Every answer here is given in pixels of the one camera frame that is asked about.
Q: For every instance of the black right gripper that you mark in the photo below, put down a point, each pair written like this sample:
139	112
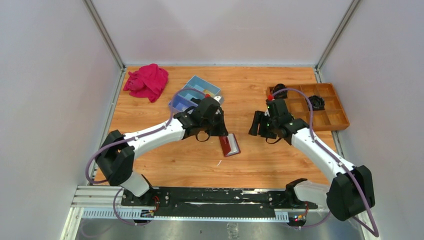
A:
265	125

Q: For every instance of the red leather card holder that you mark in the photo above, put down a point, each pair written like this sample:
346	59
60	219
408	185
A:
229	145

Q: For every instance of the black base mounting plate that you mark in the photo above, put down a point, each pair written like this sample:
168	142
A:
214	202

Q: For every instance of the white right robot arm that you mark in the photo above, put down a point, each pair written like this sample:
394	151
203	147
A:
351	189

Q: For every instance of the gold card in box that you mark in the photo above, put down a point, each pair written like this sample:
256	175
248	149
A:
208	93

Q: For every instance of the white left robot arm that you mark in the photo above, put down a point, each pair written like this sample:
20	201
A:
117	154

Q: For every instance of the crumpled pink cloth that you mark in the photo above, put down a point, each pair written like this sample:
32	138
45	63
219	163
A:
148	81

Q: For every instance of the aluminium frame rail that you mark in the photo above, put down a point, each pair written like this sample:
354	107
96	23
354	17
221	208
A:
104	202

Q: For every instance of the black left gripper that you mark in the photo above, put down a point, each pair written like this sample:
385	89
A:
220	129

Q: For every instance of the wooden compartment tray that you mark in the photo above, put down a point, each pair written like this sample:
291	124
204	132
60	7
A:
327	110

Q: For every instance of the blue compartment organizer box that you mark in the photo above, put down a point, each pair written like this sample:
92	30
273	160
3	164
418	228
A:
192	94

